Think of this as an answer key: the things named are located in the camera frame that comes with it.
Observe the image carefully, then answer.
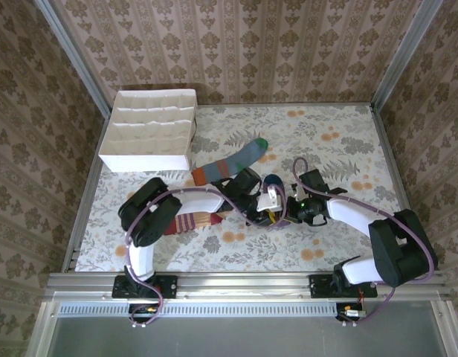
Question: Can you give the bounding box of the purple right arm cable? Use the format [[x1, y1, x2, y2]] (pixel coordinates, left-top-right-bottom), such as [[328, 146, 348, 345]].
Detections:
[[292, 156, 438, 329]]

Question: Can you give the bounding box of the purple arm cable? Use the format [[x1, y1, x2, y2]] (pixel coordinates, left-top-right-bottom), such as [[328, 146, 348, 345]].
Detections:
[[292, 156, 438, 329], [123, 187, 289, 329]]

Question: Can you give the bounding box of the purple sock with blue toe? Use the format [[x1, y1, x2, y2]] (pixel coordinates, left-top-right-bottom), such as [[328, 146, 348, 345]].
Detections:
[[263, 173, 291, 228]]

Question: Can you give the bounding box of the grey metal panel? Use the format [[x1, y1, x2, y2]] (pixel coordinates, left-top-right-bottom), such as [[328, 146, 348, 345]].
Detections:
[[26, 300, 458, 357]]

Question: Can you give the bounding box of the aluminium frame post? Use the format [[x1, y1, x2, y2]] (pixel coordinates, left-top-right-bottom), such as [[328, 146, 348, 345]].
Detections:
[[370, 0, 445, 111], [33, 0, 113, 112]]

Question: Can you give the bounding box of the aluminium mounting rail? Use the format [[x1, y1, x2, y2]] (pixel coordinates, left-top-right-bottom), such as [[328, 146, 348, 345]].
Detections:
[[46, 271, 451, 302]]

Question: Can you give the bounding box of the black cable junction bracket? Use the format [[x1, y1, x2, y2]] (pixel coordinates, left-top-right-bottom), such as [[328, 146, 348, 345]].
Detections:
[[128, 303, 164, 329], [335, 303, 368, 328]]

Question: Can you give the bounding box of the aluminium right frame post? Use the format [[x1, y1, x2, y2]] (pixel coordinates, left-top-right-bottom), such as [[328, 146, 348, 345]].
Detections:
[[370, 0, 445, 111]]

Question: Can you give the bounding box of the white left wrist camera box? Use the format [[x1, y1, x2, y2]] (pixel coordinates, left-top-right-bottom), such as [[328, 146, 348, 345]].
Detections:
[[256, 184, 283, 213]]

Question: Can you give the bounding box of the aluminium left side rail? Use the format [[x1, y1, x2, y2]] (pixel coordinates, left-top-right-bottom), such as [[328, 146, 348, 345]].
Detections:
[[61, 107, 111, 274]]

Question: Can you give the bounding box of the aluminium right side rail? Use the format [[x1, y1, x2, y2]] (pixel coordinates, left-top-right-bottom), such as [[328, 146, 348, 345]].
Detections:
[[370, 103, 430, 271]]

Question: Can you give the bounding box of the floral print tablecloth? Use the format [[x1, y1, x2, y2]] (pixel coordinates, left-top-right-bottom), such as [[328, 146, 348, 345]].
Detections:
[[74, 103, 425, 272]]

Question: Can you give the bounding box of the grey slotted cable duct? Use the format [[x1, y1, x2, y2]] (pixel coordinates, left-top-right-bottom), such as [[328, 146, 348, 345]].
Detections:
[[57, 301, 340, 318]]

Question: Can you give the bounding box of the white divided organizer box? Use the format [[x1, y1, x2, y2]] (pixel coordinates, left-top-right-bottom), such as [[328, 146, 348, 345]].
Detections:
[[97, 88, 199, 173]]

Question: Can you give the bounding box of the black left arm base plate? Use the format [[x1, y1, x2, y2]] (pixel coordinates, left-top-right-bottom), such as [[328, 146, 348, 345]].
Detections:
[[112, 274, 178, 300]]

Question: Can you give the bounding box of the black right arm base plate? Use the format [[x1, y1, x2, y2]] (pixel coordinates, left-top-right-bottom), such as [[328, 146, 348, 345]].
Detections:
[[309, 274, 378, 299]]

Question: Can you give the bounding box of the grey-blue sock with green toe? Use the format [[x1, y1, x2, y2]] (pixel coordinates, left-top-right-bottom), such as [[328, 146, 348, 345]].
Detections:
[[190, 137, 270, 187]]

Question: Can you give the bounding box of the aluminium left frame post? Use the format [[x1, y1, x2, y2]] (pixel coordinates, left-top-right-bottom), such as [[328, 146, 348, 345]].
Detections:
[[33, 0, 113, 112]]

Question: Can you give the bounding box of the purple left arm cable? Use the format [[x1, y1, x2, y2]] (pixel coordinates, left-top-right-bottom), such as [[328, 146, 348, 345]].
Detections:
[[123, 187, 289, 329]]

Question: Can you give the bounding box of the beige sock with red toe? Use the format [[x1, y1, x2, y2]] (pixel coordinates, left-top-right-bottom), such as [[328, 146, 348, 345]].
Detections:
[[162, 210, 230, 237]]

